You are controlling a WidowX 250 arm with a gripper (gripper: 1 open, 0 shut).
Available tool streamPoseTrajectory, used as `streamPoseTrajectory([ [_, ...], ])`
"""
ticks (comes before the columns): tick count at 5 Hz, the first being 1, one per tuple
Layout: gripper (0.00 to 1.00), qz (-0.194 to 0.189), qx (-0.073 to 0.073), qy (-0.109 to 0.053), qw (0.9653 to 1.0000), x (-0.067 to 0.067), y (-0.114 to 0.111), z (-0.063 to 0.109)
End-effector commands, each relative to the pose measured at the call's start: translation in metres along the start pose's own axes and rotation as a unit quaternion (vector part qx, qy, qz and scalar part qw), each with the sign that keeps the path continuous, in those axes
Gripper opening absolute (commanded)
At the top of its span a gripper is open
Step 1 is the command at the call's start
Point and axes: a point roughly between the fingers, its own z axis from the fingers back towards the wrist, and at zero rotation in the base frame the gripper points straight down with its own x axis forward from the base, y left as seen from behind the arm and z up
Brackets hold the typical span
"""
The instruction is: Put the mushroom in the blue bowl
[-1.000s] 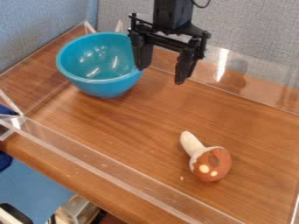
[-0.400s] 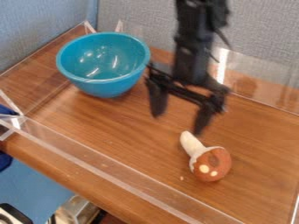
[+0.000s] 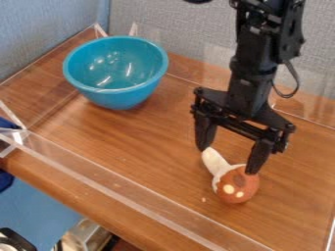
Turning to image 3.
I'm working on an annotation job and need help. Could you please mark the black object bottom left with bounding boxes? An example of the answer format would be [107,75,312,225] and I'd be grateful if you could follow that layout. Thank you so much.
[0,227,36,251]

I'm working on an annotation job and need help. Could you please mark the metal bracket under table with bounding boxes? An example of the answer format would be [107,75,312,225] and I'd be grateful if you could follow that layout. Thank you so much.
[50,219,111,251]

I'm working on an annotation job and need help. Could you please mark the blue plastic bowl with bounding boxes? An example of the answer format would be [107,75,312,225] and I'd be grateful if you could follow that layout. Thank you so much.
[62,36,168,110]

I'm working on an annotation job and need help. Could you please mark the brown toy mushroom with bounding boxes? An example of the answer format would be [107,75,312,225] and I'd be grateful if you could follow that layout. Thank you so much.
[201,147,260,204]

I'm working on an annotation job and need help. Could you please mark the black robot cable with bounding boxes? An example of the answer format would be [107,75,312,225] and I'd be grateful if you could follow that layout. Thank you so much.
[271,60,301,99]

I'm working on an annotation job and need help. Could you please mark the clear acrylic barrier frame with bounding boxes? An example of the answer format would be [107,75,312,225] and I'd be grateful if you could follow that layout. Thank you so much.
[0,27,335,251]

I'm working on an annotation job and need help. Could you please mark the dark blue object at edge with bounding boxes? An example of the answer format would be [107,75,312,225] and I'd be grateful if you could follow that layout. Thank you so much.
[0,117,24,194]

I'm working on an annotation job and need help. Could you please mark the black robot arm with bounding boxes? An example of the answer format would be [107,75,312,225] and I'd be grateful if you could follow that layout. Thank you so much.
[191,0,305,175]

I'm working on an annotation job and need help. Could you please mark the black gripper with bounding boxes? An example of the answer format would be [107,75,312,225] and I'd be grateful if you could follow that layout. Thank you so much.
[191,87,296,175]

